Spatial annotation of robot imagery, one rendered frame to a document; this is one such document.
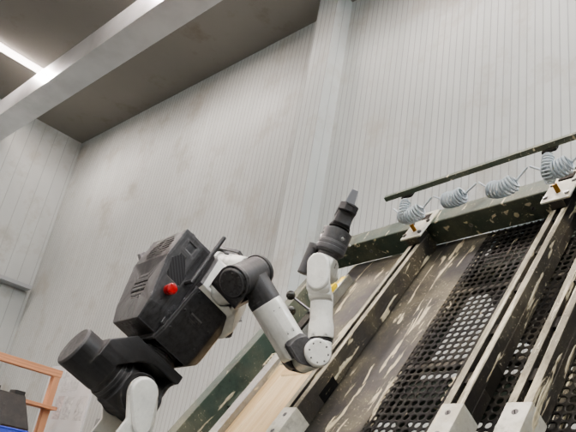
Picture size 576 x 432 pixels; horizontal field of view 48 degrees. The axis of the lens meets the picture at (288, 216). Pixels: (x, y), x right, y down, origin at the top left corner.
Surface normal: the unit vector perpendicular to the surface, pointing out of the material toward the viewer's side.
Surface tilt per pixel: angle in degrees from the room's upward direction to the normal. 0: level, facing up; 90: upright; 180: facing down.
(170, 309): 90
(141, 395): 90
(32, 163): 90
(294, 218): 90
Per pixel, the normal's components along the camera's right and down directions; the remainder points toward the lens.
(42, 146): 0.72, -0.18
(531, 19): -0.68, -0.41
